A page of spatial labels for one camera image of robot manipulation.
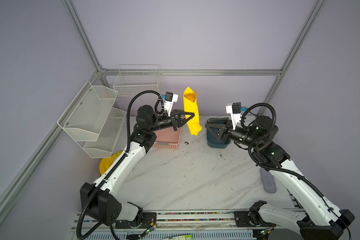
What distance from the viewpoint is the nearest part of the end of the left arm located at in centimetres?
56

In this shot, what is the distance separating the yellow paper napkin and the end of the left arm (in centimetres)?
1

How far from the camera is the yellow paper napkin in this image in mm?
586
